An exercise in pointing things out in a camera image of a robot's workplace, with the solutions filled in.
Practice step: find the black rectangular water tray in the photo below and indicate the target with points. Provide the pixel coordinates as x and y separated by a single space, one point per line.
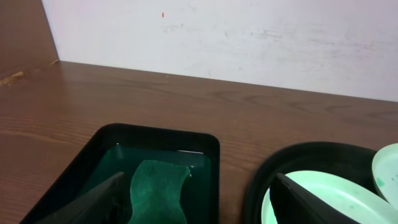
121 148

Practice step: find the green yellow scrub sponge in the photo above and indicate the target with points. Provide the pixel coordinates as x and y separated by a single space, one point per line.
155 193

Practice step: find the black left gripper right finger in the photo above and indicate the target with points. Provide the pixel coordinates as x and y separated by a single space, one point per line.
293 204

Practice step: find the round black serving tray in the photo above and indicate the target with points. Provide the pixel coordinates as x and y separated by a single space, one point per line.
347 161

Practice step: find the mint green plate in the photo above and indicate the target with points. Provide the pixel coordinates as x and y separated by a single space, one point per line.
349 198
385 173

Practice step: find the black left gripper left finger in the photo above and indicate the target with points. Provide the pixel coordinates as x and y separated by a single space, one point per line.
108 202

